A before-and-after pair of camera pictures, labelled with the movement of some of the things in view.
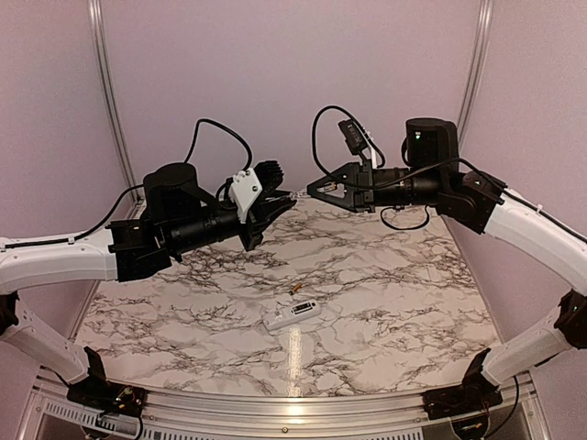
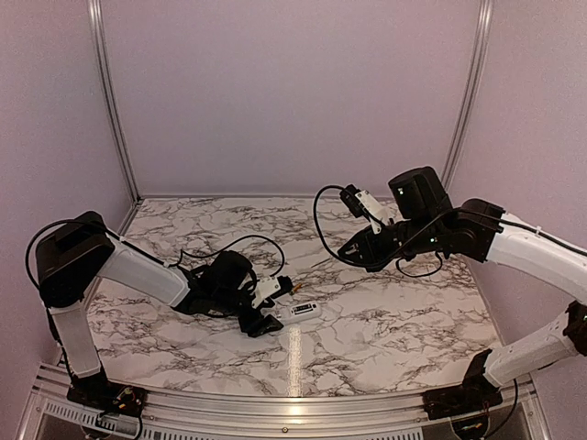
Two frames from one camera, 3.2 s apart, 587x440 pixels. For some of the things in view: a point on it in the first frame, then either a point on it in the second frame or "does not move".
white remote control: (293, 314) does not move
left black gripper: (263, 214) -> (257, 324)
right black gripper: (359, 174) -> (371, 256)
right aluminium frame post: (477, 70) does not move
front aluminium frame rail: (523, 412) does not move
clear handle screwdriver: (299, 193) -> (331, 258)
